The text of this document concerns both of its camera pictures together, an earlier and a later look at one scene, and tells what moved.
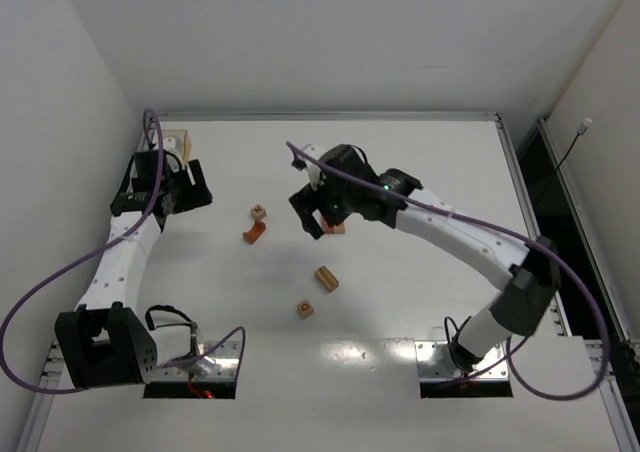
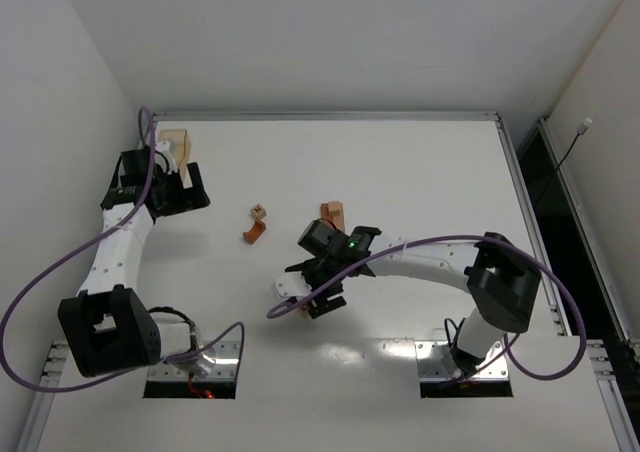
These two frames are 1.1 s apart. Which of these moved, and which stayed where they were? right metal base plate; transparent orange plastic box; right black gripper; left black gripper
Moved: right black gripper
Stayed: transparent orange plastic box; right metal base plate; left black gripper
